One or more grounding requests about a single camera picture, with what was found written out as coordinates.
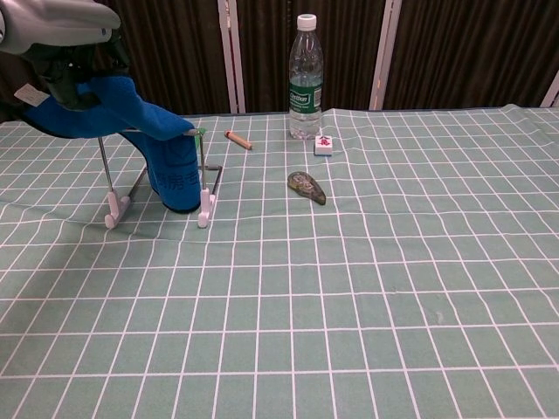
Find green grid tablecloth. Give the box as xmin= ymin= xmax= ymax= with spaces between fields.
xmin=0 ymin=103 xmax=559 ymax=419

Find metal wire rack white feet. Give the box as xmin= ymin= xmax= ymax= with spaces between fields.
xmin=97 ymin=126 xmax=223 ymax=230

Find white mahjong tile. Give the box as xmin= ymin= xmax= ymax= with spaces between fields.
xmin=314 ymin=134 xmax=336 ymax=157

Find clear water bottle green label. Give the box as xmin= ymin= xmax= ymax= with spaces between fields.
xmin=288 ymin=13 xmax=325 ymax=141

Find blue towel with black trim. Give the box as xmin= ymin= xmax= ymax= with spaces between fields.
xmin=15 ymin=74 xmax=200 ymax=215

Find white metal screen post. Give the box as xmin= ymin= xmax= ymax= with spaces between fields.
xmin=369 ymin=0 xmax=404 ymax=111
xmin=539 ymin=69 xmax=559 ymax=108
xmin=217 ymin=0 xmax=246 ymax=115

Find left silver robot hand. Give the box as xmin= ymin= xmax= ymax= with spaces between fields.
xmin=0 ymin=0 xmax=130 ymax=110

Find dark brown pleated curtain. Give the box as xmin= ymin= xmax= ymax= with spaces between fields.
xmin=0 ymin=0 xmax=559 ymax=123

